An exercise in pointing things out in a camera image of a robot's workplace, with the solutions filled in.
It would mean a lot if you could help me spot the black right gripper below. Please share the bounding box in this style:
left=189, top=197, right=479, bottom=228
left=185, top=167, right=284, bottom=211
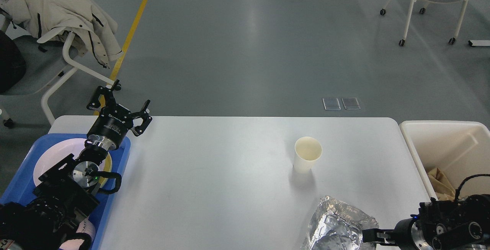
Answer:
left=362, top=218, right=422, bottom=250

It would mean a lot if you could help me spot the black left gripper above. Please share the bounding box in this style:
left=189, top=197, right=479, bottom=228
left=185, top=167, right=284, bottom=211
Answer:
left=87, top=80, right=153, bottom=150

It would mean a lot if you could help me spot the silver foil bag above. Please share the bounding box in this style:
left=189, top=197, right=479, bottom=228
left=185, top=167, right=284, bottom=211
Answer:
left=300, top=195, right=379, bottom=250

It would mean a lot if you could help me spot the brown paper sheet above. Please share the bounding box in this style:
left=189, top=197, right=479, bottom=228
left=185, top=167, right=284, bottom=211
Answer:
left=427, top=168, right=456, bottom=201

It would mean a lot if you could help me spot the pink plate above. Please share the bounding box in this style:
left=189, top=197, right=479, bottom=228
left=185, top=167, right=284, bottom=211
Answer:
left=33, top=138, right=107, bottom=188

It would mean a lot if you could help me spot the pink ribbed mug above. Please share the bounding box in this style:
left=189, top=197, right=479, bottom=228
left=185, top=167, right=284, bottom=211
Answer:
left=75, top=219, right=96, bottom=250

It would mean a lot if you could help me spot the white paper cup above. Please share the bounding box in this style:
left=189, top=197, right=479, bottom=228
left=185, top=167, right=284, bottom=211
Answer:
left=293, top=136, right=323, bottom=173

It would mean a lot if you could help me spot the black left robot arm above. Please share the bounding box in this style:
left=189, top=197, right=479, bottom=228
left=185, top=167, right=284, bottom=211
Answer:
left=1, top=80, right=152, bottom=250

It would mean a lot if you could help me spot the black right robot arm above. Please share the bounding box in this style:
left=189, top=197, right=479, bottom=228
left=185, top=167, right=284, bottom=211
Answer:
left=362, top=174, right=490, bottom=250

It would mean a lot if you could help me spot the yellow plate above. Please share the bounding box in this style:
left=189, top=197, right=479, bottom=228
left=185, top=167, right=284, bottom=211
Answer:
left=98, top=153, right=113, bottom=188

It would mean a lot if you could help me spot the white chair left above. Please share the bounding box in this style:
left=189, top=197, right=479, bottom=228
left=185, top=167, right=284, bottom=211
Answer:
left=3, top=26, right=115, bottom=124

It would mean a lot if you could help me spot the white plastic bin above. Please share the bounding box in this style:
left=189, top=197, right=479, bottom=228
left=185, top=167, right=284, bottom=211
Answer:
left=399, top=120, right=490, bottom=197

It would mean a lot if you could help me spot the black bag on chair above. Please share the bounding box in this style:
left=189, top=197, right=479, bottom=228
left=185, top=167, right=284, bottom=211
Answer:
left=0, top=31, right=26, bottom=93

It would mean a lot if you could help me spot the blue plastic tray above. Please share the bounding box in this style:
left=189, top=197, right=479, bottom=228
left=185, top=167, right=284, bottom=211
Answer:
left=1, top=133, right=116, bottom=250

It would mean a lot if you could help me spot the right clear floor plate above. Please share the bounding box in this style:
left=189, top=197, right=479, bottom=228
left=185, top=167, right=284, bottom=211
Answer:
left=341, top=98, right=361, bottom=110

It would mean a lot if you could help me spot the clear floor plate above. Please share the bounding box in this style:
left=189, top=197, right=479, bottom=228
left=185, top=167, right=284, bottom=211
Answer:
left=341, top=98, right=361, bottom=110
left=322, top=98, right=342, bottom=111

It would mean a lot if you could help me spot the beige jacket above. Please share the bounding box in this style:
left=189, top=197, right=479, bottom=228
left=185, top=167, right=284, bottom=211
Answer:
left=1, top=0, right=124, bottom=67

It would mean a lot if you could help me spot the left clear floor plate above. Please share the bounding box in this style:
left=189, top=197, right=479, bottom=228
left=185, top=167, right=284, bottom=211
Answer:
left=322, top=98, right=342, bottom=111

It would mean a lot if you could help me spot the white bar on floor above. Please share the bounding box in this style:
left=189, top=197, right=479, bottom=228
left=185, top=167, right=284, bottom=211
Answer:
left=468, top=39, right=490, bottom=47

